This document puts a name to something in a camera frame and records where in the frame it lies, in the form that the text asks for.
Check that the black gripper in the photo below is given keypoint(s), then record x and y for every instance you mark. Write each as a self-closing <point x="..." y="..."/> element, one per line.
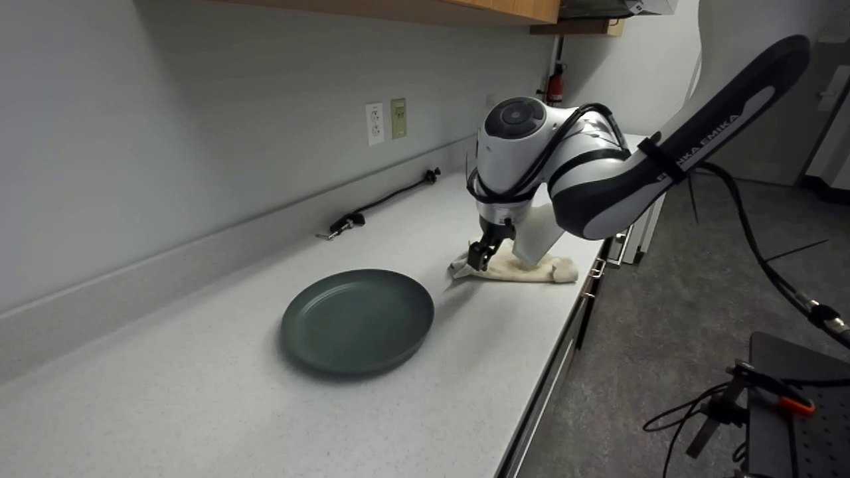
<point x="492" y="238"/>

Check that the beige stained towel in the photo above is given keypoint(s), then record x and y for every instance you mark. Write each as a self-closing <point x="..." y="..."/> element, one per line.
<point x="533" y="269"/>

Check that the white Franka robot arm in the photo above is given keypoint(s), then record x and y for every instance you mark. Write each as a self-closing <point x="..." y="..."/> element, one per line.
<point x="611" y="169"/>

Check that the wooden base cabinet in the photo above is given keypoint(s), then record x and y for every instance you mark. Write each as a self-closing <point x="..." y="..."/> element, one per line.
<point x="558" y="363"/>

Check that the dark green round plate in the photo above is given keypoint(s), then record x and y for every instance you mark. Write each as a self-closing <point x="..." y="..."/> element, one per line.
<point x="355" y="323"/>

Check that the red black clamp stand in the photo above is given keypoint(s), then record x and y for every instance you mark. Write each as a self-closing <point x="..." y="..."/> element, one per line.
<point x="553" y="84"/>

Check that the black small tripod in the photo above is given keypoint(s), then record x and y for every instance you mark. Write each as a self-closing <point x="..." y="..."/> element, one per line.
<point x="714" y="416"/>

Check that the black perforated table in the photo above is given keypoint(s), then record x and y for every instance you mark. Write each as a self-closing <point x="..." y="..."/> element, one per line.
<point x="799" y="427"/>

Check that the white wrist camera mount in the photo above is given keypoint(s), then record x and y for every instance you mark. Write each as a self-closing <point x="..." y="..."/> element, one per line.
<point x="534" y="234"/>

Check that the beige wall switch plate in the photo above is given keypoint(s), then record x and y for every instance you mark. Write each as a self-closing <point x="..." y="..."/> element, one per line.
<point x="400" y="119"/>

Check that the white wall outlet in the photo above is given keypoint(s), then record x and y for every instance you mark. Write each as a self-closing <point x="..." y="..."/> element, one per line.
<point x="375" y="123"/>

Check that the wooden wall cabinet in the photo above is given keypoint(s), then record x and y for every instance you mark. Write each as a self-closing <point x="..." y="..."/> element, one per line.
<point x="441" y="7"/>

